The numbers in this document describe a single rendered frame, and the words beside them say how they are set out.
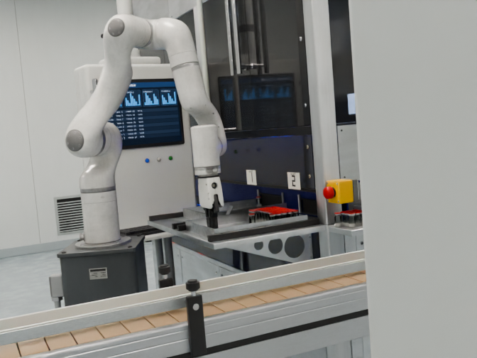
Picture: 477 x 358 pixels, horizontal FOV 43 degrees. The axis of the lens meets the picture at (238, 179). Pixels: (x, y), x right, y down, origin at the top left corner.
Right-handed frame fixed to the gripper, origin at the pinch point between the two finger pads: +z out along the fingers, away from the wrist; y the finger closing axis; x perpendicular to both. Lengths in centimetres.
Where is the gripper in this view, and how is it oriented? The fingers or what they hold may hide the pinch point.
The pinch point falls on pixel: (212, 223)
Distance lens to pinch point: 194.8
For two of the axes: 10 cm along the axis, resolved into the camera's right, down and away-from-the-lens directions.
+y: -4.3, -0.3, 9.0
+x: -9.0, 1.1, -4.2
